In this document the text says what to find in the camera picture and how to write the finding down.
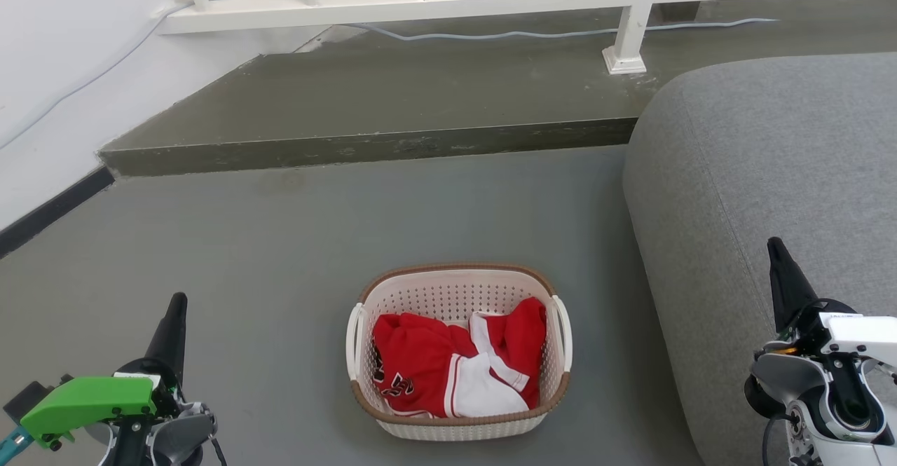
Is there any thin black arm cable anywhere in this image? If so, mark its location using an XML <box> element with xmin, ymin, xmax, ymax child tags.
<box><xmin>761</xmin><ymin>413</ymin><xmax>796</xmax><ymax>466</ymax></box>

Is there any grey concrete step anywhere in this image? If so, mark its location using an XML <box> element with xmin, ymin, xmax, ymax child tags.
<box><xmin>97</xmin><ymin>0</ymin><xmax>897</xmax><ymax>178</ymax></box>

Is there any black wall baseboard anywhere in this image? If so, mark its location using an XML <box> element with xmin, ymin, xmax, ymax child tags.
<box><xmin>0</xmin><ymin>166</ymin><xmax>116</xmax><ymax>259</ymax></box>

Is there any red jersey with black print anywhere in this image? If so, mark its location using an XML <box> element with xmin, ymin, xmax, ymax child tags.
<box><xmin>371</xmin><ymin>312</ymin><xmax>484</xmax><ymax>419</ymax></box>

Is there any thin grey floor cable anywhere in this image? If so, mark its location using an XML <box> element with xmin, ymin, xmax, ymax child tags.
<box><xmin>0</xmin><ymin>2</ymin><xmax>780</xmax><ymax>150</ymax></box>

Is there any white metal railing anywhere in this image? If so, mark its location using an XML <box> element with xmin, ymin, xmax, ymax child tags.
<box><xmin>158</xmin><ymin>0</ymin><xmax>897</xmax><ymax>76</ymax></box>

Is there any grey fabric sofa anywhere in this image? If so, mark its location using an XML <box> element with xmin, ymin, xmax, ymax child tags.
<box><xmin>622</xmin><ymin>53</ymin><xmax>897</xmax><ymax>466</ymax></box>

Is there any red and white jersey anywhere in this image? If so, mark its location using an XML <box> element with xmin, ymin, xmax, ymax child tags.
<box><xmin>445</xmin><ymin>296</ymin><xmax>548</xmax><ymax>418</ymax></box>

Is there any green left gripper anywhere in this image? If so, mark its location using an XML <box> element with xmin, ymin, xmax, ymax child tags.
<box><xmin>20</xmin><ymin>292</ymin><xmax>189</xmax><ymax>466</ymax></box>

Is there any cream perforated plastic laundry basket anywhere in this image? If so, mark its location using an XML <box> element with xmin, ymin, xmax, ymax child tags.
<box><xmin>345</xmin><ymin>263</ymin><xmax>573</xmax><ymax>442</ymax></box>

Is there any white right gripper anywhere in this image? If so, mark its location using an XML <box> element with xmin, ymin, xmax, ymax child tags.
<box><xmin>767</xmin><ymin>237</ymin><xmax>897</xmax><ymax>370</ymax></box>

